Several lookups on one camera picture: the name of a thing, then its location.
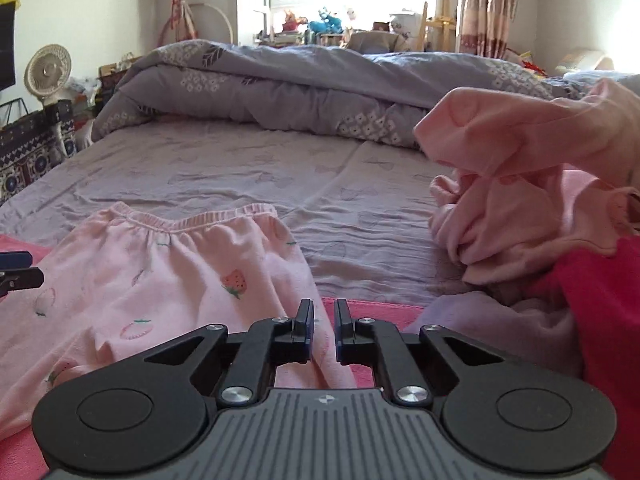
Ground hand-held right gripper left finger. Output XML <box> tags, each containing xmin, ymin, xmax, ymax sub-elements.
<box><xmin>144</xmin><ymin>299</ymin><xmax>316</xmax><ymax>407</ymax></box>

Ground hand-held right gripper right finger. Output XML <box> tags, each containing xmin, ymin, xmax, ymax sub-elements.
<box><xmin>334</xmin><ymin>299</ymin><xmax>506</xmax><ymax>407</ymax></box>

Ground pink strawberry print pants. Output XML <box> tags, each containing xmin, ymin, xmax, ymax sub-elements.
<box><xmin>0</xmin><ymin>202</ymin><xmax>358</xmax><ymax>441</ymax></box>

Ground coral pink blanket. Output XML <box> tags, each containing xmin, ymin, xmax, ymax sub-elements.
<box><xmin>0</xmin><ymin>232</ymin><xmax>431</xmax><ymax>480</ymax></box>

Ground mauve garment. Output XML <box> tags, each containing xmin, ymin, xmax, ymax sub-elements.
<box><xmin>402</xmin><ymin>290</ymin><xmax>586</xmax><ymax>381</ymax></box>

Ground grey bed sheet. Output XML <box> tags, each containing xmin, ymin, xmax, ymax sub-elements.
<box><xmin>0</xmin><ymin>120</ymin><xmax>481</xmax><ymax>306</ymax></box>

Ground white desk fan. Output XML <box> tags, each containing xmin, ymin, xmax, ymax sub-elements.
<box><xmin>25</xmin><ymin>44</ymin><xmax>72</xmax><ymax>156</ymax></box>

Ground black television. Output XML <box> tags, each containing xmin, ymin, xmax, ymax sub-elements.
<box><xmin>0</xmin><ymin>0</ymin><xmax>18</xmax><ymax>92</ymax></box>

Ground grey patterned duvet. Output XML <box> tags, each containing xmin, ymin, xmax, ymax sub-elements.
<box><xmin>90</xmin><ymin>40</ymin><xmax>591</xmax><ymax>148</ymax></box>

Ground tan cushion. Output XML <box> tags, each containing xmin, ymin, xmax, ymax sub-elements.
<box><xmin>347</xmin><ymin>31</ymin><xmax>401</xmax><ymax>54</ymax></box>

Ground pink floral curtain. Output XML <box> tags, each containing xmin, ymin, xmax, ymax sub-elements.
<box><xmin>460</xmin><ymin>0</ymin><xmax>517</xmax><ymax>58</ymax></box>
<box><xmin>157</xmin><ymin>0</ymin><xmax>198</xmax><ymax>47</ymax></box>

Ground blue plush toy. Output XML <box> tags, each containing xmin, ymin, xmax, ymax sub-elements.
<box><xmin>308</xmin><ymin>6</ymin><xmax>346</xmax><ymax>33</ymax></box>

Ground pink plush toy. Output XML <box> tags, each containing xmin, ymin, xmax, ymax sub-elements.
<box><xmin>282</xmin><ymin>7</ymin><xmax>308</xmax><ymax>33</ymax></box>

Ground white container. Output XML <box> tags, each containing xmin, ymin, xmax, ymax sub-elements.
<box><xmin>390</xmin><ymin>10</ymin><xmax>423</xmax><ymax>38</ymax></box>

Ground wooden easel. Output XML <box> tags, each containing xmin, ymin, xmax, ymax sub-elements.
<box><xmin>417</xmin><ymin>0</ymin><xmax>458</xmax><ymax>53</ymax></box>

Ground white hoop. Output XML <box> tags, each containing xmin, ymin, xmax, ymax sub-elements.
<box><xmin>185</xmin><ymin>2</ymin><xmax>234</xmax><ymax>44</ymax></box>

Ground beige box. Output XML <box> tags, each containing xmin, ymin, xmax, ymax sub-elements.
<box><xmin>555</xmin><ymin>47</ymin><xmax>616</xmax><ymax>78</ymax></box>

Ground black wire rack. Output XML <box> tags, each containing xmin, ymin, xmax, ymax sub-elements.
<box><xmin>0</xmin><ymin>97</ymin><xmax>32</xmax><ymax>126</ymax></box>

